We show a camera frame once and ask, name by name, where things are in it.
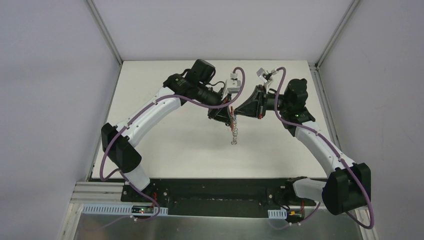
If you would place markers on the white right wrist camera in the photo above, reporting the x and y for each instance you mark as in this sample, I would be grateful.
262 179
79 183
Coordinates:
266 76

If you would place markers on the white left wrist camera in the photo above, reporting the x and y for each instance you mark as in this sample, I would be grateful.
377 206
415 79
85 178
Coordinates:
232 85

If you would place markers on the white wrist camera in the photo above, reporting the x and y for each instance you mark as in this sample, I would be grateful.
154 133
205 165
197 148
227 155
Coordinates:
266 76
232 85

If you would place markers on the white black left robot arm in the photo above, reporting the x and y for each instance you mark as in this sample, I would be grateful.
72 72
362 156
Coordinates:
119 141

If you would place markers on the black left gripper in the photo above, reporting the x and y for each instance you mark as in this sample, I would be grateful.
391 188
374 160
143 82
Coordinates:
219 107

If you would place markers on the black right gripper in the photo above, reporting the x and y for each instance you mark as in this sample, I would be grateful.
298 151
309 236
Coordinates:
260 102

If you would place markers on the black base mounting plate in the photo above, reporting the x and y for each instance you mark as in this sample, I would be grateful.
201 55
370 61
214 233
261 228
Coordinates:
217 197

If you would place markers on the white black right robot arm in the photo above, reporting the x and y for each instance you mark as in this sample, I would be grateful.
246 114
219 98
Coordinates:
348 184

